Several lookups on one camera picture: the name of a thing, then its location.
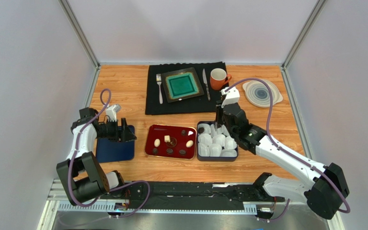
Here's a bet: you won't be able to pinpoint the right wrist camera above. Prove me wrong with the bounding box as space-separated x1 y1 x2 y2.
220 86 240 108

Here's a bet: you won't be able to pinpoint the dark blue box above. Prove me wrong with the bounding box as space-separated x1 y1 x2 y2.
197 121 239 162

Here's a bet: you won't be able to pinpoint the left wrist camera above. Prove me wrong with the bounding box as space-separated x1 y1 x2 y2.
105 104 121 122

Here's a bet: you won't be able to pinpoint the metal serving tongs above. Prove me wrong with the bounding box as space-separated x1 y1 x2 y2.
214 105 222 129

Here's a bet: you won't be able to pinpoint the dark blue box lid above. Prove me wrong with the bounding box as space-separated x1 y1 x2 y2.
96 124 135 163

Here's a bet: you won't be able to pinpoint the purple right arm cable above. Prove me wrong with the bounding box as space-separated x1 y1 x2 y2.
224 78 351 223

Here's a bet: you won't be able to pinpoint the silver fork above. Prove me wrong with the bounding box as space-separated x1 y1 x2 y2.
156 74 163 104

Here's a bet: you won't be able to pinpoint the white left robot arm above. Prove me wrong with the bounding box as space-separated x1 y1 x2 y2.
56 104 137 207

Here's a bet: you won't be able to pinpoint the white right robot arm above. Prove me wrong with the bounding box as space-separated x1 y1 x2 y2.
215 101 351 219

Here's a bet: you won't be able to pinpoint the orange ceramic mug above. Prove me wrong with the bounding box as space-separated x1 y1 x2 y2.
210 68 232 91

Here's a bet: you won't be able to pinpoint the silver table knife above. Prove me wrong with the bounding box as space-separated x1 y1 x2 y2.
202 69 211 101

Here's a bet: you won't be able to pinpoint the teal square plate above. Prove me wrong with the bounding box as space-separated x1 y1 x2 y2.
161 68 205 103

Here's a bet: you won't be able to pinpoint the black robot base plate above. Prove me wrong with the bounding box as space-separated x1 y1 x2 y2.
95 181 286 211

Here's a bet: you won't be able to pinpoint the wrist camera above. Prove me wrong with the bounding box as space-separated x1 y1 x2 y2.
220 86 240 108
105 104 121 122

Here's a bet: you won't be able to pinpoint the white paper cup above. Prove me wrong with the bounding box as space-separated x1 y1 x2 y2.
220 125 230 137
212 134 226 147
220 149 238 158
198 143 210 157
224 136 238 150
208 143 222 157
198 133 213 146
197 123 211 134
210 124 222 137

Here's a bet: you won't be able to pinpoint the red lacquer chocolate tray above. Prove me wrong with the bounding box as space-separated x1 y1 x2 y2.
145 125 197 160

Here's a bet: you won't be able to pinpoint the white round lid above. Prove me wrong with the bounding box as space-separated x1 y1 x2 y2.
242 80 283 108

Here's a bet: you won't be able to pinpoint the aluminium frame rail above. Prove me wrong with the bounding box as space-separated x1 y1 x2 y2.
38 180 344 230

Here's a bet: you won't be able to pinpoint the black cloth placemat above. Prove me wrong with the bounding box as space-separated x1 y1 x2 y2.
145 61 227 115

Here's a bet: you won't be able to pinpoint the white oval chocolate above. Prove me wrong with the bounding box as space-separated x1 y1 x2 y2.
186 140 194 148
154 138 161 148

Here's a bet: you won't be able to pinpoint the cream cube chocolate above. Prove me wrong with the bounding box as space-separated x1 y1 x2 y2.
164 135 171 143

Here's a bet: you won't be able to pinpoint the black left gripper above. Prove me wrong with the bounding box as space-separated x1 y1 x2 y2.
95 118 136 143

